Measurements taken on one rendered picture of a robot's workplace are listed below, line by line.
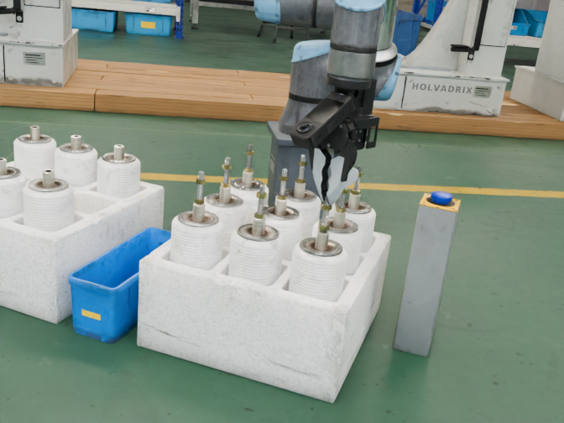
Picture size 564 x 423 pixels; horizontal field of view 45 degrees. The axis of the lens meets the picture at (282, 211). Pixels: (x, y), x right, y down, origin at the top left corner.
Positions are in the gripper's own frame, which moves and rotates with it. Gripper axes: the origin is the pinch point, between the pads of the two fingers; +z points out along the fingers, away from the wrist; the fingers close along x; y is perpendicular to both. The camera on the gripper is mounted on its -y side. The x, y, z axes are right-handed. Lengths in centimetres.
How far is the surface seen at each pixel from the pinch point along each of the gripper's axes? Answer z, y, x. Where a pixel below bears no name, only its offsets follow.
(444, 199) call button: 2.1, 24.1, -8.7
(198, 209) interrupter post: 7.3, -10.4, 20.5
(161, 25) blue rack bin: 27, 251, 396
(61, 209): 13, -24, 45
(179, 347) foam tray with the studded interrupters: 32.2, -16.0, 16.8
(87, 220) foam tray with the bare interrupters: 17, -18, 46
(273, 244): 10.1, -5.0, 6.1
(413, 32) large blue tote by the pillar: 12, 394, 253
